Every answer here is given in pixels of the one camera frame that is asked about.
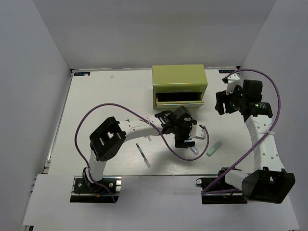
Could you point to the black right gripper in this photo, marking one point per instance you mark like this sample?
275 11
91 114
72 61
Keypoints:
223 97

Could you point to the right corner label sticker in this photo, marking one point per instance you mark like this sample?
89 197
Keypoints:
225 71

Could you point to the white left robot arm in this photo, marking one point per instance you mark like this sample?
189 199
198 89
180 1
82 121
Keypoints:
107 139

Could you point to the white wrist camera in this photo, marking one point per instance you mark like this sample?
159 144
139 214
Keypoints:
198 132
232 81

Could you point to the green eraser stick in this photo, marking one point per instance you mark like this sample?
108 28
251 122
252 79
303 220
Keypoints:
214 148

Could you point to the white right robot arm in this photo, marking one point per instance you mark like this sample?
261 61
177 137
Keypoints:
269 182

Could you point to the green metal tool chest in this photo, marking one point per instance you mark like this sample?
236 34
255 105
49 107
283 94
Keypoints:
178 85

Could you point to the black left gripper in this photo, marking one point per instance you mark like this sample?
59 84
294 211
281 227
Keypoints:
180 143

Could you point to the left corner label sticker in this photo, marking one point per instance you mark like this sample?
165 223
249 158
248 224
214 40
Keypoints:
81 73

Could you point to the blue refill pen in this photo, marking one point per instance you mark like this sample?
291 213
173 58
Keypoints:
143 155

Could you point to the blue cap marker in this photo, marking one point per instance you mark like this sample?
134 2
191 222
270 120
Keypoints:
194 150

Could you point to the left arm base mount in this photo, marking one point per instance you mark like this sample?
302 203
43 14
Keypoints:
96 194

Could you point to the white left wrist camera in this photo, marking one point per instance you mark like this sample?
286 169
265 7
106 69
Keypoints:
198 132

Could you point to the corner label sticker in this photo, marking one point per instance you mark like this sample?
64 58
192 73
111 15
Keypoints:
225 71
81 73

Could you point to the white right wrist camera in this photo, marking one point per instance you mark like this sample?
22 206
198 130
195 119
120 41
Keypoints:
232 81

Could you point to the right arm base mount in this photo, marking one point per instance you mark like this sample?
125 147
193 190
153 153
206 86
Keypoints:
223 194

